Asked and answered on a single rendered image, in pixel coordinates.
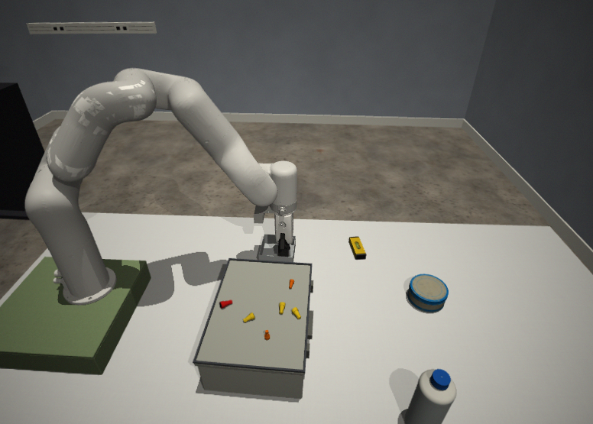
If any yellow pocket level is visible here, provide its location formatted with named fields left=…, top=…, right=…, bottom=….
left=349, top=236, right=366, bottom=260

